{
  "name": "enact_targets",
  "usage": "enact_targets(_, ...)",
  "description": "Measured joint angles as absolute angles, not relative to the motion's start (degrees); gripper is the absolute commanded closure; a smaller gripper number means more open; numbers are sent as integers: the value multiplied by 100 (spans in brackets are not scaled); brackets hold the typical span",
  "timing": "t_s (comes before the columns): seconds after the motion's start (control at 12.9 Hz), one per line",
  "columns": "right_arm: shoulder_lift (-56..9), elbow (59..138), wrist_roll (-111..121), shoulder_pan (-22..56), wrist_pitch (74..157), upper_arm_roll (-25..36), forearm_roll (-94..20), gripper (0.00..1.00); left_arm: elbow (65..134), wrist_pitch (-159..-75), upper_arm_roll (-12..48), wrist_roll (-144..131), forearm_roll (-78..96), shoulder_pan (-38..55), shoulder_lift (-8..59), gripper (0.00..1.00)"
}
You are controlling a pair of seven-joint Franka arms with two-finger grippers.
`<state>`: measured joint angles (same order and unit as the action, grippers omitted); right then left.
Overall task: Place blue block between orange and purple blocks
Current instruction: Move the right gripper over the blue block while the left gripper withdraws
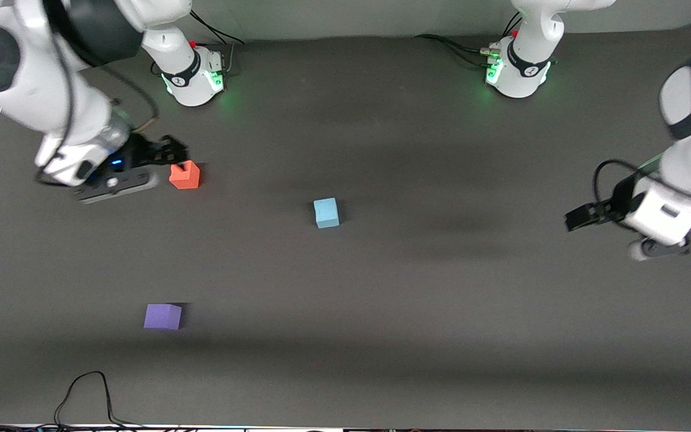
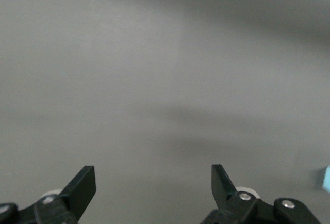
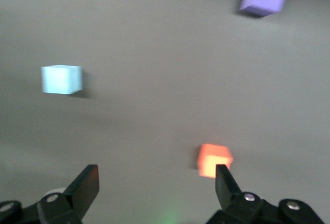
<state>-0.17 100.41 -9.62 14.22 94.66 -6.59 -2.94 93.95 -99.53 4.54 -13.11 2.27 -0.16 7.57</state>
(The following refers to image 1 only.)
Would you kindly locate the purple foam block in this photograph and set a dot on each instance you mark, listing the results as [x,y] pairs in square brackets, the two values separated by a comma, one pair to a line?
[162,317]

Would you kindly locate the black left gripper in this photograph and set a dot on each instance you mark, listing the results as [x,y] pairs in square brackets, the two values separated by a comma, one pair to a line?
[620,198]

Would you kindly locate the light blue foam block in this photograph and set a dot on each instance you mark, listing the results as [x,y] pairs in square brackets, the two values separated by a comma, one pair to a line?
[326,213]

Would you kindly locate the dark grey table mat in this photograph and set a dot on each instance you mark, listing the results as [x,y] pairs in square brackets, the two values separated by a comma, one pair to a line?
[381,300]

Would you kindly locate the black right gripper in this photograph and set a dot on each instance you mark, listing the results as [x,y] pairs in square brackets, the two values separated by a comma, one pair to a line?
[140,150]

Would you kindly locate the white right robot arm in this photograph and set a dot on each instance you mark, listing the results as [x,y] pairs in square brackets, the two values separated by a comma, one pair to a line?
[39,90]

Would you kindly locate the orange foam block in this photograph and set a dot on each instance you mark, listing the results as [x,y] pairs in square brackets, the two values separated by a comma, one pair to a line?
[186,179]

